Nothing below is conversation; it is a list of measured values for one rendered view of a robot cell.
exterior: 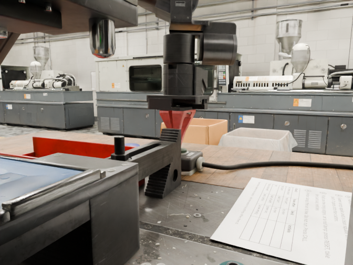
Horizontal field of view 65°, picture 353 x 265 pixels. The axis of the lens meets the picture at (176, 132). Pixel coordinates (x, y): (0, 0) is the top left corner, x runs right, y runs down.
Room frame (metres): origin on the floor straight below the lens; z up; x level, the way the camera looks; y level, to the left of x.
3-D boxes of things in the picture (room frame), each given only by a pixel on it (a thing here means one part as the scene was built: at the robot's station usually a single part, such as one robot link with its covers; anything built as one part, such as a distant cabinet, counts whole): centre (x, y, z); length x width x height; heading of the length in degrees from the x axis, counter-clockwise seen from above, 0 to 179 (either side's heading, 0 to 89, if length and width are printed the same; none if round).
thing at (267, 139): (2.49, -0.76, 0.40); 0.69 x 0.60 x 0.50; 151
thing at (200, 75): (0.56, -0.03, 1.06); 0.11 x 0.07 x 0.06; 156
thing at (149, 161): (0.34, 0.05, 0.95); 0.15 x 0.03 x 0.10; 156
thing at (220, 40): (0.52, -0.05, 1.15); 0.12 x 0.09 x 0.12; 93
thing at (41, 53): (7.64, 3.54, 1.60); 2.54 x 0.84 x 1.26; 62
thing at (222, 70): (4.68, -0.79, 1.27); 0.23 x 0.18 x 0.38; 152
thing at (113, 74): (5.79, 0.24, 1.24); 2.95 x 0.98 x 0.90; 62
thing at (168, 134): (0.40, 0.02, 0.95); 0.06 x 0.03 x 0.09; 156
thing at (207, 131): (2.73, -0.18, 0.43); 0.59 x 0.54 x 0.58; 152
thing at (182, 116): (0.52, 0.01, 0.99); 0.07 x 0.07 x 0.09; 66
